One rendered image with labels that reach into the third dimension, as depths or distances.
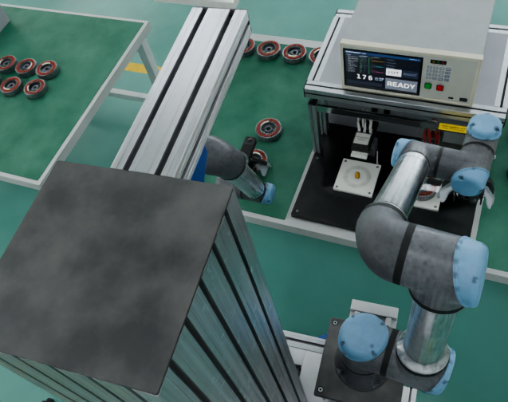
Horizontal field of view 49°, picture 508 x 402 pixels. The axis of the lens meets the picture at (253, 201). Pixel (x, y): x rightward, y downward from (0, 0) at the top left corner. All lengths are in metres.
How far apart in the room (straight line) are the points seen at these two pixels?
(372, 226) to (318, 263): 1.85
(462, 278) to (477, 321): 1.80
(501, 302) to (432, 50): 1.41
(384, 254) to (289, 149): 1.38
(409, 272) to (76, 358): 0.60
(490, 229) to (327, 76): 0.79
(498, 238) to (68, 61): 2.21
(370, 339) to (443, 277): 0.41
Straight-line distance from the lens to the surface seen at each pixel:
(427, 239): 1.00
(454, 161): 1.35
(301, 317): 2.75
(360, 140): 2.10
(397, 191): 1.16
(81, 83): 2.95
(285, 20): 4.13
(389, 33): 1.90
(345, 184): 2.15
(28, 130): 2.86
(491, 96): 2.01
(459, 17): 1.96
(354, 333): 1.37
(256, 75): 2.65
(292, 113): 2.45
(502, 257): 2.08
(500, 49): 2.17
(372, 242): 1.01
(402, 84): 1.94
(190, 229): 0.63
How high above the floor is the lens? 2.55
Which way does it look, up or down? 55 degrees down
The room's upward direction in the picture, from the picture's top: 17 degrees counter-clockwise
